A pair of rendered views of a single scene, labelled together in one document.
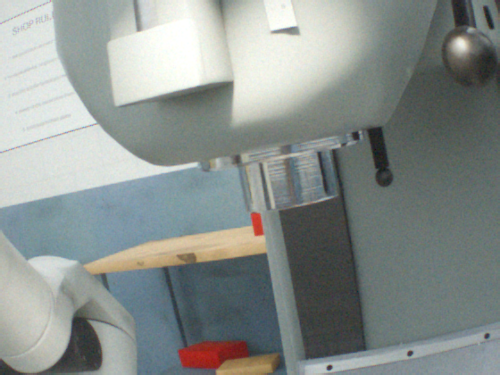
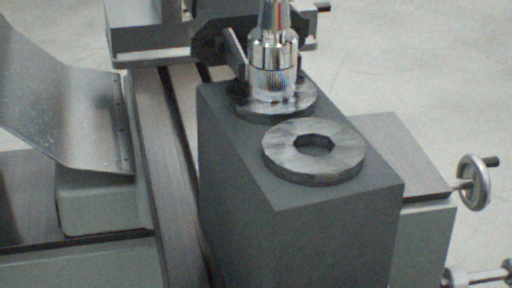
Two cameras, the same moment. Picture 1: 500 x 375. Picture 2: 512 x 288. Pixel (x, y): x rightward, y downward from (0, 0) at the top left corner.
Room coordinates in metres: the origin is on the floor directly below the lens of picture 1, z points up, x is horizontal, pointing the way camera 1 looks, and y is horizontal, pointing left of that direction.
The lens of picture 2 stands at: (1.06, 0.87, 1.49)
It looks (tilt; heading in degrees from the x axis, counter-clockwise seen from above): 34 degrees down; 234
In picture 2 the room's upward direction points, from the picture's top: 2 degrees clockwise
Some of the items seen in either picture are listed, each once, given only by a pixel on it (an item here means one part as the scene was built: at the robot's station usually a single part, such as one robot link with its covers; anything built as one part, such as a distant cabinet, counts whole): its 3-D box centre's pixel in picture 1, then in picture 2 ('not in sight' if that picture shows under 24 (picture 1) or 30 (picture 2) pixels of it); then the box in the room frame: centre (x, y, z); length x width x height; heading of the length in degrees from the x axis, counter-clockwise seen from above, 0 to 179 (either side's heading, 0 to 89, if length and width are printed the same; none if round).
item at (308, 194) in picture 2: not in sight; (286, 201); (0.70, 0.43, 1.04); 0.22 x 0.12 x 0.20; 75
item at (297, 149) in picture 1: (282, 147); not in sight; (0.52, -0.02, 1.31); 0.09 x 0.09 x 0.01
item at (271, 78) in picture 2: not in sight; (271, 67); (0.69, 0.38, 1.17); 0.05 x 0.05 x 0.05
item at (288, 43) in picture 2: not in sight; (272, 39); (0.69, 0.38, 1.20); 0.05 x 0.05 x 0.01
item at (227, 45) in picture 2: not in sight; (230, 56); (0.71, 0.34, 1.17); 0.06 x 0.02 x 0.03; 73
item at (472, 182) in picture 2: not in sight; (456, 184); (0.06, 0.17, 0.64); 0.16 x 0.12 x 0.12; 158
